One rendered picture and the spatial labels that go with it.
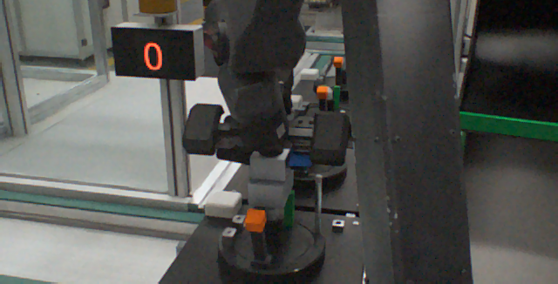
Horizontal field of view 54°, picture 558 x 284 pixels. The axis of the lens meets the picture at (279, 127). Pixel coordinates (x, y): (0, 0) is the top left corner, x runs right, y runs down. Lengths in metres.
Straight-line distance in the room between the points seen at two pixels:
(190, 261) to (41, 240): 0.29
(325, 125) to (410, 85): 0.37
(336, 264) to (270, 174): 0.15
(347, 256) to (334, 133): 0.20
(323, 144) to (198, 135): 0.14
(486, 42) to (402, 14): 0.43
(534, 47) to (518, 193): 0.16
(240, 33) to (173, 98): 0.41
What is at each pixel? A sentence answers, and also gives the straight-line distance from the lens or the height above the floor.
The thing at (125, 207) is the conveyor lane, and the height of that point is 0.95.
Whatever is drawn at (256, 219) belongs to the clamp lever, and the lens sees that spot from 0.62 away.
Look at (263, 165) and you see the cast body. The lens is 0.65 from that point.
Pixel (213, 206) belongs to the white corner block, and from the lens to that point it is 0.82.
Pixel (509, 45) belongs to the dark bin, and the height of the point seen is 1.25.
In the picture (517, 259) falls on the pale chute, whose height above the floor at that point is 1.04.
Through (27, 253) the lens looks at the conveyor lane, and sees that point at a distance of 0.91.
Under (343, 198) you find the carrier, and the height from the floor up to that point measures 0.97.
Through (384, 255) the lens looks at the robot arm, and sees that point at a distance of 0.25.
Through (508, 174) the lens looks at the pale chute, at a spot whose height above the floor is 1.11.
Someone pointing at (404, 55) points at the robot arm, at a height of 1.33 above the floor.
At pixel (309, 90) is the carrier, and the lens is 1.40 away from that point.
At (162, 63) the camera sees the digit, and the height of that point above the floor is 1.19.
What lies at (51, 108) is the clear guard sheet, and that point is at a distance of 0.97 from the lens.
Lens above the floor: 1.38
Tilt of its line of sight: 21 degrees down
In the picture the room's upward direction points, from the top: straight up
